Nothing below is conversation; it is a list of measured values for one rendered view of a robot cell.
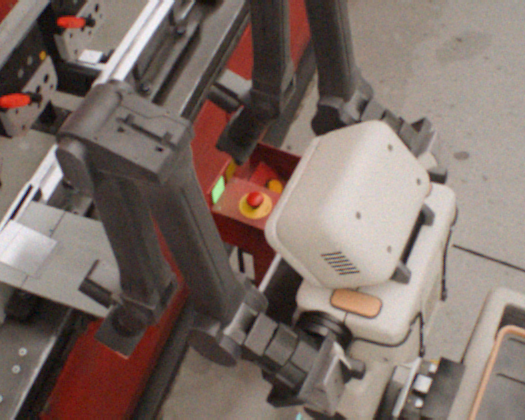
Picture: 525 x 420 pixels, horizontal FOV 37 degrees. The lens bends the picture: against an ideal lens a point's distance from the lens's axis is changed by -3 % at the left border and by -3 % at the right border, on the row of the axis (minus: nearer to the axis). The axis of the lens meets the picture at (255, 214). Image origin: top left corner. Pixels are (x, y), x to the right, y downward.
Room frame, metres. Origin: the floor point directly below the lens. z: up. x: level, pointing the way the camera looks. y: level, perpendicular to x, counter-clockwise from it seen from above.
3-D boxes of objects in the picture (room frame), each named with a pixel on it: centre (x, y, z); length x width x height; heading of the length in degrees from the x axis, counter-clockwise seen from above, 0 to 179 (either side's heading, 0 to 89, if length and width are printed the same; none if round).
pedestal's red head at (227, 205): (1.07, -0.02, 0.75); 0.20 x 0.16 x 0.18; 150
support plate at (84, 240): (0.80, 0.36, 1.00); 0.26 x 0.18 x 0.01; 65
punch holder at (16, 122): (1.02, 0.42, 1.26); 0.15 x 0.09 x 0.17; 155
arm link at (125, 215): (0.58, 0.16, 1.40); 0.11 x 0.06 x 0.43; 150
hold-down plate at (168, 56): (1.38, 0.18, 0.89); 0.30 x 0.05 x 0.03; 155
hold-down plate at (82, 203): (0.87, 0.42, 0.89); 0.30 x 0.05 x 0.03; 155
